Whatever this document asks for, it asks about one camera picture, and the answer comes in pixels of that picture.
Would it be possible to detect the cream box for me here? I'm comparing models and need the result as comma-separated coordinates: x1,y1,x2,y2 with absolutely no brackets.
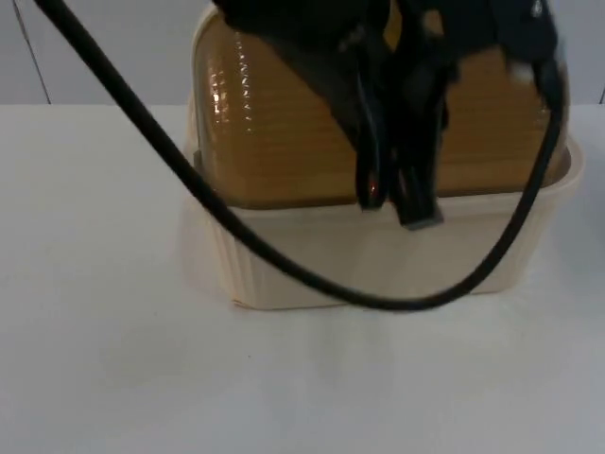
178,140,587,312

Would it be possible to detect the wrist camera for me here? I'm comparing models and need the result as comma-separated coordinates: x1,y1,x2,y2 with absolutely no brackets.
491,0,568,82

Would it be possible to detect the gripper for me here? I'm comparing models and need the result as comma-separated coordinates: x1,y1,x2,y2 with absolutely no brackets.
278,27,458,233

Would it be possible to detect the black cable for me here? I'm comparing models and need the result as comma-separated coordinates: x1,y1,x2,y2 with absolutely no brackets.
32,0,569,313

